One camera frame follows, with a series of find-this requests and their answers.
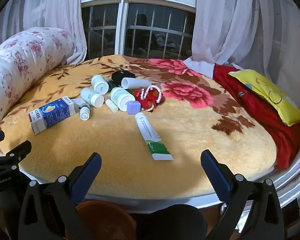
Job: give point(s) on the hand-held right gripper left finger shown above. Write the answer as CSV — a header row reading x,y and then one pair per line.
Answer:
x,y
90,173

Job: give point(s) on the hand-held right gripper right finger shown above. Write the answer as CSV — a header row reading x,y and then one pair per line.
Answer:
x,y
215,175

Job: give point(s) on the white bottle with green label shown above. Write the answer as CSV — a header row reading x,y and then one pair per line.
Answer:
x,y
120,97

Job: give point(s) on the orange plastic basin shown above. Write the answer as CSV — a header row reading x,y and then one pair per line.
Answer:
x,y
102,217

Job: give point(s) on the floral plush blanket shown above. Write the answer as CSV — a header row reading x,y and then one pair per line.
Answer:
x,y
177,142

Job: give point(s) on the blue and white carton box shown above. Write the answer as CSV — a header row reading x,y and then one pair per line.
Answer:
x,y
50,115

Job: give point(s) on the small white spray bottle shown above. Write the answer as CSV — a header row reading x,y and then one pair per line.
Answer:
x,y
84,112

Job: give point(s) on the white and green ointment tube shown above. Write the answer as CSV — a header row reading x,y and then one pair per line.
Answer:
x,y
147,132

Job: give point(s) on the white lip balm tube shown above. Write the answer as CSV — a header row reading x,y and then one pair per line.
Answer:
x,y
111,105

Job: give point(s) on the white medicine bottle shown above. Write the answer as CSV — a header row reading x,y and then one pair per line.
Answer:
x,y
90,95
100,83

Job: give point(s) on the red cloth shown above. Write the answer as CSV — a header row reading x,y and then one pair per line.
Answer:
x,y
260,110

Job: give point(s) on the small purple box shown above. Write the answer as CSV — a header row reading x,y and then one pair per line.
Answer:
x,y
133,107

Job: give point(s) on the floral bolster pillow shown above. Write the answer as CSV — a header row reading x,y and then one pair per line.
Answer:
x,y
22,62

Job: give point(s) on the white mattress edge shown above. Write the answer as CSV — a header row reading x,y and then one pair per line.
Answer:
x,y
295,170

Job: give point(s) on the red beaded pouch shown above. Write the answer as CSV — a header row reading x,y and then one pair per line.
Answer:
x,y
150,100

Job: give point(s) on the yellow pillow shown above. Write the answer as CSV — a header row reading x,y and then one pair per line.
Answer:
x,y
272,92

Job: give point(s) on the white cylindrical container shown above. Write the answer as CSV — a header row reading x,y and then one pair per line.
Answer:
x,y
136,83

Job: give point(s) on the white folded cloth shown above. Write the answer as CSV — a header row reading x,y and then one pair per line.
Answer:
x,y
200,66

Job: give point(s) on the sheer white curtain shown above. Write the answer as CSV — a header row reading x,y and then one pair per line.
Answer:
x,y
235,17
52,10

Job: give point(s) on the white barred window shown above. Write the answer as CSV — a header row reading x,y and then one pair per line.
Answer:
x,y
122,17

